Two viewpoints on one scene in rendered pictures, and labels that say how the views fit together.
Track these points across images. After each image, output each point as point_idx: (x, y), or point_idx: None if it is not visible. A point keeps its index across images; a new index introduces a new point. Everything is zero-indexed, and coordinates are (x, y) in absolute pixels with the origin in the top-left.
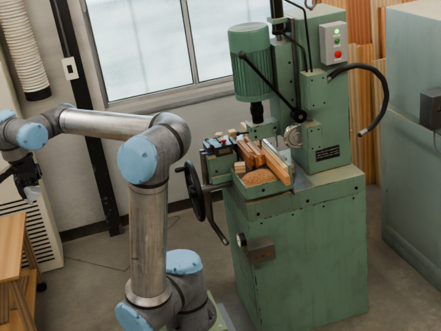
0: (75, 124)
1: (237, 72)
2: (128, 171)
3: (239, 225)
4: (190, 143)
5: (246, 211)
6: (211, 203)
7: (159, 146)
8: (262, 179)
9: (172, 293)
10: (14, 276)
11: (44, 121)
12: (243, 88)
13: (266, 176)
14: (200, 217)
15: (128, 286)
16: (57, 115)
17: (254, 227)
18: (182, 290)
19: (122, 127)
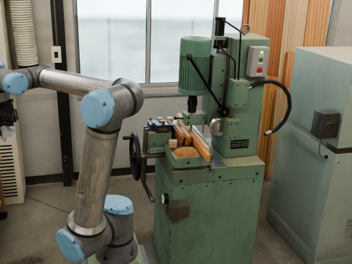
0: (52, 79)
1: (183, 70)
2: (88, 116)
3: (164, 188)
4: (142, 105)
5: (172, 177)
6: (146, 168)
7: (118, 99)
8: (188, 154)
9: (105, 228)
10: None
11: (26, 74)
12: (185, 83)
13: (192, 152)
14: (136, 177)
15: (70, 216)
16: (38, 71)
17: (176, 190)
18: (113, 227)
19: (89, 85)
